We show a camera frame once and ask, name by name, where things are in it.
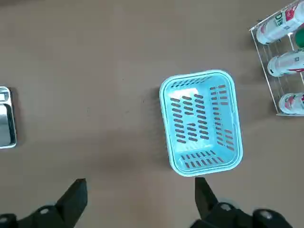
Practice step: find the green bottle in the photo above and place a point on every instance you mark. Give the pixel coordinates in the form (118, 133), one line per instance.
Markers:
(299, 39)

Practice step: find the white bottle red print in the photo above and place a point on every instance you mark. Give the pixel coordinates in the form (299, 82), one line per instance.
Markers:
(285, 63)
(278, 26)
(291, 103)

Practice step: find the light blue plastic basket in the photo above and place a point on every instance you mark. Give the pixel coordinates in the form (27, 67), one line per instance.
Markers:
(190, 147)

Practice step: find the clear acrylic bottle shelf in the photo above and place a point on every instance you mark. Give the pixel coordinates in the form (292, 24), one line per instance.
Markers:
(266, 54)

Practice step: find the silver digital kitchen scale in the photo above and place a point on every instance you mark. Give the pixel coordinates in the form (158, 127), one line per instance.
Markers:
(6, 123)

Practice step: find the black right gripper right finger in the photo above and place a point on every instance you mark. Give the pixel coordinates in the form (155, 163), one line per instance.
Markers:
(209, 209)

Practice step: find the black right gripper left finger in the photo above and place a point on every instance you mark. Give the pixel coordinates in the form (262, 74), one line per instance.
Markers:
(66, 209)

